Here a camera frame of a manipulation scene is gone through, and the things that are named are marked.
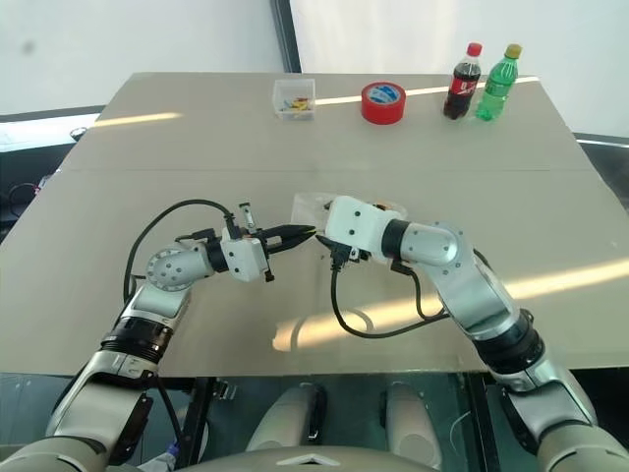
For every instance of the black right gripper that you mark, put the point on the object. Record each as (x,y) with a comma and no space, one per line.
(344,253)

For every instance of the clear yellow-zip plastic bag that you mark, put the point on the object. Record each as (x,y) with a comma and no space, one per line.
(305,206)

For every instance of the cola bottle red cap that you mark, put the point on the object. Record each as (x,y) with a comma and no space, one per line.
(459,93)

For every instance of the grey robot torso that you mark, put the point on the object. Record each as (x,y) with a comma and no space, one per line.
(304,464)

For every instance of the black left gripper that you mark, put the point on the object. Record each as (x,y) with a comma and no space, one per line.
(273,243)

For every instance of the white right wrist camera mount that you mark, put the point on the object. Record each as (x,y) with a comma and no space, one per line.
(354,221)

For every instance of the green soda bottle yellow cap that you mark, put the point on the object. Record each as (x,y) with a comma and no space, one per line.
(494,93)

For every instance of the clear plastic box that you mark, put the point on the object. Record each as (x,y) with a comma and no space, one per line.
(295,96)

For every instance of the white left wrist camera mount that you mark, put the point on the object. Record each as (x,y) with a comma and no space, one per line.
(243,258)

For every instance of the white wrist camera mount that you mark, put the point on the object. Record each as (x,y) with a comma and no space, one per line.
(354,221)
(243,258)

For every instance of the black window post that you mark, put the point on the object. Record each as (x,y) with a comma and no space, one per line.
(287,34)

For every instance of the grey rounded robot leg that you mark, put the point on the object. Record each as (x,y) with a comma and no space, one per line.
(410,418)
(285,418)

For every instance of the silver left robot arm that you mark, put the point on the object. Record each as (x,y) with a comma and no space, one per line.
(167,275)

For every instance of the colourful small clips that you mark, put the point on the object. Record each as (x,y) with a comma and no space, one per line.
(295,104)

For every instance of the red tape roll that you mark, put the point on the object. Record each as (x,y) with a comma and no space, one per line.
(383,110)

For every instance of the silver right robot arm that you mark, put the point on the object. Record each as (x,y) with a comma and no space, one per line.
(467,275)

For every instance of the black side desk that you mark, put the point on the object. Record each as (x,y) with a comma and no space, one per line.
(29,167)

